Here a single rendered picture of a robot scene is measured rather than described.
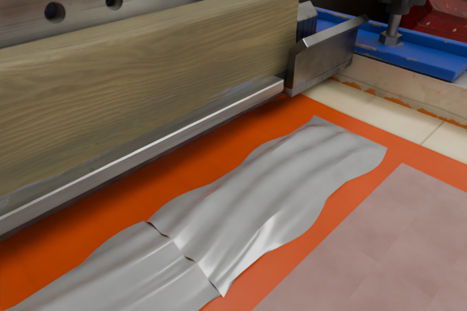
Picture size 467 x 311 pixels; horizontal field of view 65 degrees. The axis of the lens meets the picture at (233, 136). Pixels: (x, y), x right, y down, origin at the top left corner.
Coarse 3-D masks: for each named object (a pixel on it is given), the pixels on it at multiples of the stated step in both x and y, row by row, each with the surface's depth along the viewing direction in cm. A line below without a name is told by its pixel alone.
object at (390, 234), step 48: (288, 96) 36; (192, 144) 29; (240, 144) 29; (384, 144) 29; (144, 192) 25; (336, 192) 25; (384, 192) 25; (432, 192) 25; (336, 240) 21; (384, 240) 22; (432, 240) 22; (240, 288) 19; (288, 288) 19; (336, 288) 19; (384, 288) 19; (432, 288) 19
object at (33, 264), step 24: (96, 192) 25; (72, 216) 23; (96, 216) 23; (120, 216) 23; (24, 240) 21; (48, 240) 21; (72, 240) 21; (96, 240) 21; (0, 264) 20; (24, 264) 20; (48, 264) 20; (72, 264) 20; (0, 288) 19; (24, 288) 19
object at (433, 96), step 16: (352, 64) 37; (368, 64) 35; (384, 64) 34; (336, 80) 39; (352, 80) 37; (368, 80) 36; (384, 80) 35; (400, 80) 34; (416, 80) 33; (432, 80) 32; (464, 80) 31; (384, 96) 36; (400, 96) 34; (416, 96) 33; (432, 96) 32; (448, 96) 31; (464, 96) 30; (432, 112) 33; (448, 112) 32; (464, 112) 31
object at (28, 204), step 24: (240, 96) 27; (264, 96) 29; (192, 120) 25; (216, 120) 26; (144, 144) 22; (168, 144) 23; (72, 168) 20; (96, 168) 20; (120, 168) 21; (24, 192) 19; (48, 192) 19; (72, 192) 20; (0, 216) 18; (24, 216) 18
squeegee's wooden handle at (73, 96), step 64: (256, 0) 26; (0, 64) 16; (64, 64) 18; (128, 64) 21; (192, 64) 24; (256, 64) 29; (0, 128) 17; (64, 128) 19; (128, 128) 22; (0, 192) 18
